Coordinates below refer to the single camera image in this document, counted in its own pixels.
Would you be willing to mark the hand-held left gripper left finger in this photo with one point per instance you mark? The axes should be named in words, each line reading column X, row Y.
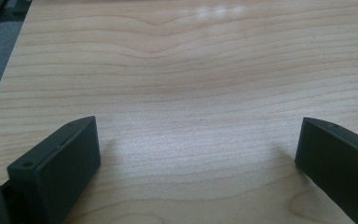
column 59, row 161

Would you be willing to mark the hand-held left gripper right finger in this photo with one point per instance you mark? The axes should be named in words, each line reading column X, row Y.
column 338, row 161

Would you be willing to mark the black floor plate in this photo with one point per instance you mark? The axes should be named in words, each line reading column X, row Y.
column 0, row 7

